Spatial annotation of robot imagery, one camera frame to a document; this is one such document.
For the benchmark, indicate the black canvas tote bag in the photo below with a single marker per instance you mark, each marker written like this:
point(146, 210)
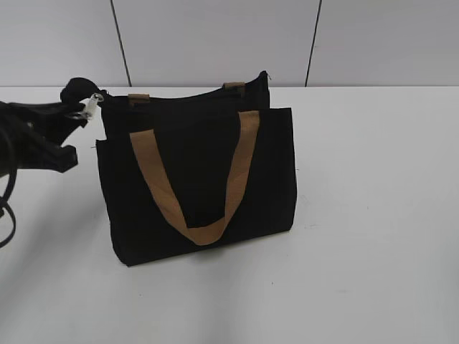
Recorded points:
point(181, 175)

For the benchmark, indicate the silver zipper pull clasp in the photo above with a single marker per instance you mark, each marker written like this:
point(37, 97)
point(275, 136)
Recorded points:
point(89, 110)

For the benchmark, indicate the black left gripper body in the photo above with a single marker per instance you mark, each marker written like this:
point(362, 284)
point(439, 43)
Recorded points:
point(20, 145)

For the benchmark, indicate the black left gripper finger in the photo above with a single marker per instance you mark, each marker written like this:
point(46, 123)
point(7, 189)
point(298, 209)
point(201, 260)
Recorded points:
point(57, 121)
point(56, 158)

